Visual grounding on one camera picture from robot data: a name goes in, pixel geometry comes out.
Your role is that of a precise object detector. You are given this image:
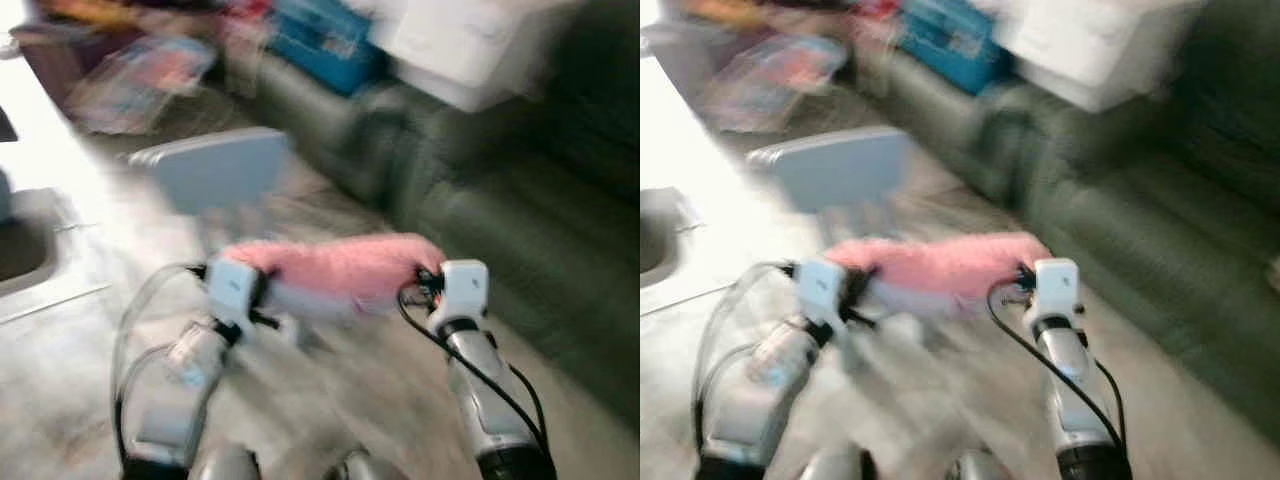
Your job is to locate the pink dotted pillow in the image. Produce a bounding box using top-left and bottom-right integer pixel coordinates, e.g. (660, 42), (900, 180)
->
(825, 232), (1053, 319)
(222, 233), (447, 321)

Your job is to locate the dark green leather sofa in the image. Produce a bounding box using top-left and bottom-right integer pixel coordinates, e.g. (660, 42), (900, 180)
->
(855, 0), (1280, 446)
(225, 0), (641, 431)

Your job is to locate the dark purple sofa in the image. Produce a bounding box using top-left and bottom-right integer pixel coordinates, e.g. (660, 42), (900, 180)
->
(645, 22), (723, 96)
(15, 25), (106, 106)

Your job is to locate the light blue child chair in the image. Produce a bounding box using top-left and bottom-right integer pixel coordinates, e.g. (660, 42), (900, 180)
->
(128, 127), (293, 251)
(747, 127), (916, 246)

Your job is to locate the robot right leg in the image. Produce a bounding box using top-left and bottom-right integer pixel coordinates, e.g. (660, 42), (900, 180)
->
(950, 450), (1001, 480)
(325, 450), (386, 480)

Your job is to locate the white rimmed grey basin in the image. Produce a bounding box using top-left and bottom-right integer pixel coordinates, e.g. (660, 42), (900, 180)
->
(0, 188), (111, 326)
(640, 185), (701, 291)

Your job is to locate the colourful baby bouncer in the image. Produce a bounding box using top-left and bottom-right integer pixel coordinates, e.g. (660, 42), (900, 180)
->
(65, 35), (219, 136)
(698, 35), (851, 134)

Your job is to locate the white storage box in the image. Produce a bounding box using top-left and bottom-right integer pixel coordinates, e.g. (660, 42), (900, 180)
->
(990, 0), (1211, 113)
(368, 0), (586, 113)

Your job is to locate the teal storage box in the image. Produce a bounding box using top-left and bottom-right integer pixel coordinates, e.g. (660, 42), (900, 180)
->
(265, 0), (386, 98)
(895, 0), (1013, 96)

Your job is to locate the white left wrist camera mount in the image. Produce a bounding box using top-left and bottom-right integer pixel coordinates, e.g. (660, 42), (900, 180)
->
(205, 258), (263, 329)
(795, 258), (851, 329)

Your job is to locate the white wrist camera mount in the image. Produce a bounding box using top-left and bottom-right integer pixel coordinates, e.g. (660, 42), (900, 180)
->
(1030, 258), (1083, 323)
(428, 260), (490, 336)
(795, 258), (851, 329)
(205, 258), (263, 329)

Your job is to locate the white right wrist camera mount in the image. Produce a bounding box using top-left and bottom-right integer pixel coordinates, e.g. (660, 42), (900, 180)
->
(428, 260), (490, 336)
(1030, 258), (1083, 323)

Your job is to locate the grey left arm cable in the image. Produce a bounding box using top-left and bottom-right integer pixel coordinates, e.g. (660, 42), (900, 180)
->
(695, 262), (801, 421)
(112, 262), (211, 421)

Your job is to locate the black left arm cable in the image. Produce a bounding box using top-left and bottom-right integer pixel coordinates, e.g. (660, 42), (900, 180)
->
(696, 370), (743, 463)
(113, 343), (166, 466)

